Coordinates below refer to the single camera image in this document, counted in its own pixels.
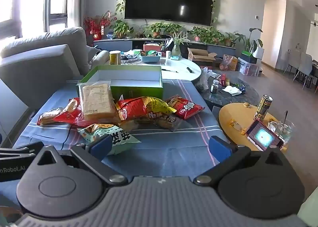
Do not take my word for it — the brown bread packet red edge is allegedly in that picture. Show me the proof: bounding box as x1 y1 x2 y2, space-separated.
37 107 64 125

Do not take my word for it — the green white snack bag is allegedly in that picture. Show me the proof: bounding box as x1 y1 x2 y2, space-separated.
78 124 142 155

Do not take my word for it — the large leaf plant white pot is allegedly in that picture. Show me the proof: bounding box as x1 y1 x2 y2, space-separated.
235 28 264 60

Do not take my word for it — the glass vase with plant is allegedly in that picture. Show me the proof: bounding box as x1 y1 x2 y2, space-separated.
170 31 189 56

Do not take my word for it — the pink box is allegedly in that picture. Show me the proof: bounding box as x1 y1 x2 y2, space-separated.
143 44 162 52

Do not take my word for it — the white round coffee table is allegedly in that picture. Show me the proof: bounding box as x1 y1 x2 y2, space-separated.
104 55 202 83

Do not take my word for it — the black yellow drink can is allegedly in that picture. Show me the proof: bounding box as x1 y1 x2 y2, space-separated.
254 95 273 121

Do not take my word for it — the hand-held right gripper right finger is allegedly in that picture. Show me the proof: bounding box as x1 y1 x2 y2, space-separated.
194 136 287 188

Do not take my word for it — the row of green potted plants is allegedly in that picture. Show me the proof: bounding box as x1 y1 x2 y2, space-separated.
111 19 236 47

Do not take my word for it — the open cardboard box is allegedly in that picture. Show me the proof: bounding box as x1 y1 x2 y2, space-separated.
187 48 218 67

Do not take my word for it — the grey television cabinet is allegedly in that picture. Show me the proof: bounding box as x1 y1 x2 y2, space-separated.
93 37 236 56

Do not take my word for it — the grey dining chair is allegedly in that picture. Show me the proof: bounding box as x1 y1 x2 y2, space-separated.
283 49 299 76
294 53 315 86

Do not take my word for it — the red snack bag white print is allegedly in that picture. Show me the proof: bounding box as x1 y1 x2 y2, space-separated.
165 95 205 120

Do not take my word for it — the clear pastry packet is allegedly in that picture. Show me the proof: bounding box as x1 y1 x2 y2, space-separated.
119 118 156 131

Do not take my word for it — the green cardboard box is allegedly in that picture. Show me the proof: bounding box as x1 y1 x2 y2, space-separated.
76 65 164 99

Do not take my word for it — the round brown cookie packet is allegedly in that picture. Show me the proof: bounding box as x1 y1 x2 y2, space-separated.
154 114 184 132

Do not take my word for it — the green topped dark box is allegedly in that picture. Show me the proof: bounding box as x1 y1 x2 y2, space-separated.
241 51 257 64

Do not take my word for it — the sliced bread packet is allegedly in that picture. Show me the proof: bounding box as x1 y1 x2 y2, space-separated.
79 81 117 120

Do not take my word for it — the phone with red case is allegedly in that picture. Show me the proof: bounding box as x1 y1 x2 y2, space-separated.
245 119 284 150

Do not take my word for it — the white paper packet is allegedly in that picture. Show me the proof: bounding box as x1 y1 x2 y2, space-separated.
221 85 242 96

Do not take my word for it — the grey sofa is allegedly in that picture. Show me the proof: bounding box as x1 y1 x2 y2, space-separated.
0 26 111 120

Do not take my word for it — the red flower arrangement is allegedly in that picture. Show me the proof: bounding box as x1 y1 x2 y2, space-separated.
83 10 117 41

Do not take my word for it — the red yellow striped snack bag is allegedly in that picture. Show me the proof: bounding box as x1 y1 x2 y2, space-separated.
115 95 177 121

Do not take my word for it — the red snack bag bread picture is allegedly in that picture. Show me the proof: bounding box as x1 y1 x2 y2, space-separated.
53 98 120 128

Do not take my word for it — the white plastic bag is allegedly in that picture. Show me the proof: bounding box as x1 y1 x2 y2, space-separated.
194 67 221 91

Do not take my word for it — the yellow round side table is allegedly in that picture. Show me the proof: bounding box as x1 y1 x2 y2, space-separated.
219 103 289 153

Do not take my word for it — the yellow tin can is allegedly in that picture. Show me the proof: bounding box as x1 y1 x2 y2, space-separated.
109 50 122 65

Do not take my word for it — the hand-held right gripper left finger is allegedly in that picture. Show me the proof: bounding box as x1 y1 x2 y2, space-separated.
31 135 128 187

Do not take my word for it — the metal spoon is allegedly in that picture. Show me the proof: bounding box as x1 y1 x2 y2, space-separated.
282 111 289 134

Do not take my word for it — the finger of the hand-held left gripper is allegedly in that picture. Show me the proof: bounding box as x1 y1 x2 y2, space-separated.
0 141 45 160

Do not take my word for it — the blue plastic basket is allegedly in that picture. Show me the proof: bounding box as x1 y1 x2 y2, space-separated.
140 52 162 63

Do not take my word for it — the glass cup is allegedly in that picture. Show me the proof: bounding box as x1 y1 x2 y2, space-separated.
267 120 296 145

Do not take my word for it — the orange plastic bag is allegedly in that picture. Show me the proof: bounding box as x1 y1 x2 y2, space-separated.
220 54 239 71

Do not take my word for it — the dark framed window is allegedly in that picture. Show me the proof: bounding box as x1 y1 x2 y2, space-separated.
0 0 72 41

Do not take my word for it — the dark marble round table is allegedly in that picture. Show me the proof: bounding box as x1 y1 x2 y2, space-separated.
196 73 260 113

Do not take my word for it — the clear storage box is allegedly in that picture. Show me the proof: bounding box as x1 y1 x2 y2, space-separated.
237 57 261 77

